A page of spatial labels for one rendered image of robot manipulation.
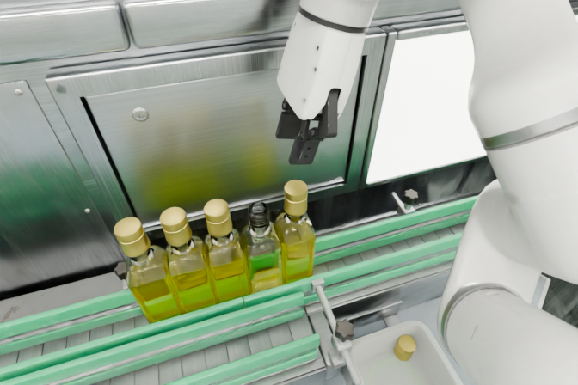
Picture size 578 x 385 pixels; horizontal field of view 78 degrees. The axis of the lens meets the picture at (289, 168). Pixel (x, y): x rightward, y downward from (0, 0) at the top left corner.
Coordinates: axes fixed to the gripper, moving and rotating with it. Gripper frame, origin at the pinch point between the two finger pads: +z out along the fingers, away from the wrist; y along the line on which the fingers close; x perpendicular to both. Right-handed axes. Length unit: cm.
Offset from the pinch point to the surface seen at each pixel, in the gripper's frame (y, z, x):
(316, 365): 14.6, 36.2, 8.5
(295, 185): -0.4, 8.5, 2.4
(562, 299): 9, 53, 104
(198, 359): 7.4, 40.9, -9.7
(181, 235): 1.5, 15.2, -13.3
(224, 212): 1.5, 11.3, -8.0
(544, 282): 11, 33, 71
